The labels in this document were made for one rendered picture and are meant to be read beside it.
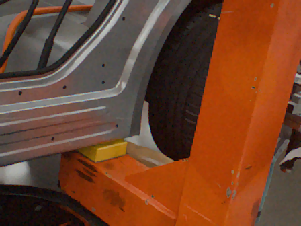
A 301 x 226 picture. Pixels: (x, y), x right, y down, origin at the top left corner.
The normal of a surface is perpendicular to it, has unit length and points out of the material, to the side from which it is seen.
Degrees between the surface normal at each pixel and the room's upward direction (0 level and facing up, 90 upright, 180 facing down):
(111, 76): 90
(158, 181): 90
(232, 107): 90
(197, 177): 90
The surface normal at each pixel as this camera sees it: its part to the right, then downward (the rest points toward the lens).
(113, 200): -0.65, 0.15
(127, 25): 0.73, 0.37
